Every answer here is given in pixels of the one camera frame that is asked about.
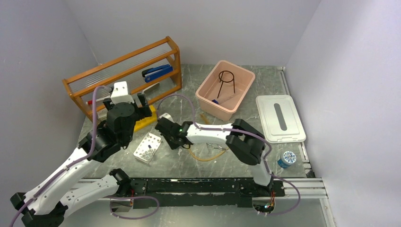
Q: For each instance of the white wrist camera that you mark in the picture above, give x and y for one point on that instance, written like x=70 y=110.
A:
x=167 y=116
x=121 y=93

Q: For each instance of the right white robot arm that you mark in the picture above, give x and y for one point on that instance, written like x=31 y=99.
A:
x=247 y=144

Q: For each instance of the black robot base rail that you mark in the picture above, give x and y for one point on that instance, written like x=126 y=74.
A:
x=183 y=192

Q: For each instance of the orange wooden shelf rack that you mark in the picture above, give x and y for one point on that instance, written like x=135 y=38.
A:
x=129 y=68

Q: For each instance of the brown bristle tube brush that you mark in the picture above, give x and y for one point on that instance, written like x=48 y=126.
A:
x=204 y=118

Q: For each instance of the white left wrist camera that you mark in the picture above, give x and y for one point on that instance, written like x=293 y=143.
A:
x=121 y=93

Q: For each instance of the white plastic bin lid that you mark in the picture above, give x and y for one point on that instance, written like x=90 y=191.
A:
x=279 y=118

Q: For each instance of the white test tube rack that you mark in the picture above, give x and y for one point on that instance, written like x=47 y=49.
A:
x=140 y=152

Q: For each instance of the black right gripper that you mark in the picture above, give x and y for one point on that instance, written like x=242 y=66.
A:
x=173 y=145

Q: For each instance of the blue black stapler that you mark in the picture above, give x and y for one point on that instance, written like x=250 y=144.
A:
x=156 y=72

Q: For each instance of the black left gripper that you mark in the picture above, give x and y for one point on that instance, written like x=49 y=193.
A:
x=144 y=110

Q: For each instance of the black wire tripod stand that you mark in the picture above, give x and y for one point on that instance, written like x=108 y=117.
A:
x=222 y=81

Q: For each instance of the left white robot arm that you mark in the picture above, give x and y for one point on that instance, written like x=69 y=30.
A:
x=53 y=200

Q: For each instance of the yellow foam tray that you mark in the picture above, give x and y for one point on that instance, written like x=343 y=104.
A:
x=147 y=120

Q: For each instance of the blue white round container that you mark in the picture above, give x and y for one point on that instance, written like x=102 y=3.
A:
x=287 y=159

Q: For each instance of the yellow rubber tubing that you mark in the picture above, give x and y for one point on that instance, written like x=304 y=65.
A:
x=212 y=155

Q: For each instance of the pink plastic bin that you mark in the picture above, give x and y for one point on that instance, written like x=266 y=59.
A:
x=208 y=90

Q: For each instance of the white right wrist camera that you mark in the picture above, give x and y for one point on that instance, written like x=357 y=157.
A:
x=167 y=116

